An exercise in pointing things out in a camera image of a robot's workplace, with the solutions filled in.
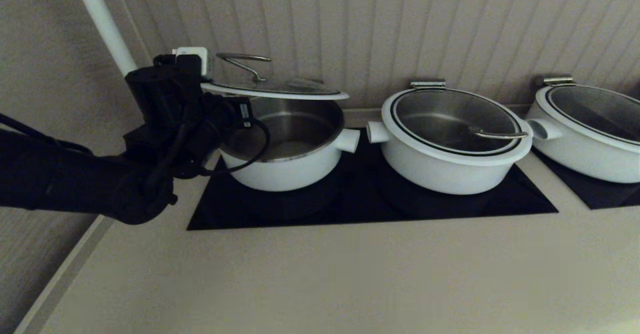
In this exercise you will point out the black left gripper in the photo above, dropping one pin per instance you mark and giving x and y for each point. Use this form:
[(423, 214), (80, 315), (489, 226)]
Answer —
[(225, 119)]

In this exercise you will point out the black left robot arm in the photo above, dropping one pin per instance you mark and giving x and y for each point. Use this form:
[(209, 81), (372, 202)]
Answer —
[(60, 184)]

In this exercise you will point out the white round cooking pot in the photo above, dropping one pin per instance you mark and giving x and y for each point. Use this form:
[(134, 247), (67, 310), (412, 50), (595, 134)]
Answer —
[(440, 179), (590, 164), (285, 176)]

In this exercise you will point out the wide black glass cooktop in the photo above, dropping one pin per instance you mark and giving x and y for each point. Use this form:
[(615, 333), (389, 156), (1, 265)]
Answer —
[(350, 209)]

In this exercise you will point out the white support pole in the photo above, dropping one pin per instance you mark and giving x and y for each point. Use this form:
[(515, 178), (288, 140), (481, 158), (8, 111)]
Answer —
[(102, 19)]

